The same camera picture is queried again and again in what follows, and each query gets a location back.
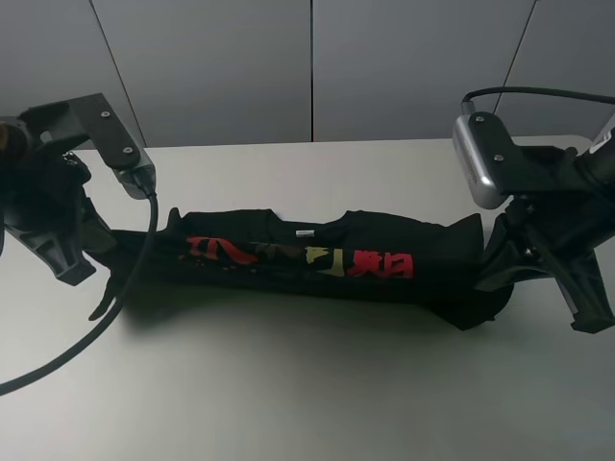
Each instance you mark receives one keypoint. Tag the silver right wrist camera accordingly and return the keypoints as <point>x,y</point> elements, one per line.
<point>478,153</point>

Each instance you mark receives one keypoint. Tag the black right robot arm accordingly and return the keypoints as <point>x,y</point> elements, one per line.
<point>603,144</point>

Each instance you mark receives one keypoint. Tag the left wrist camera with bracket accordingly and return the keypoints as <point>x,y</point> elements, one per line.
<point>70,123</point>

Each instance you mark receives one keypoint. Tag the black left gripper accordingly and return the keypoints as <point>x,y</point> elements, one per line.
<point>44,208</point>

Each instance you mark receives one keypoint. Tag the black printed t-shirt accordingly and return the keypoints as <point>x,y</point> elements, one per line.
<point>363,255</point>

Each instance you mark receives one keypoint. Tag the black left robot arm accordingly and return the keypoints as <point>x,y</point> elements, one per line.
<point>43,201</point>

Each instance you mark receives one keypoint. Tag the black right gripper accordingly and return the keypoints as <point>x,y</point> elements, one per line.
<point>568,199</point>

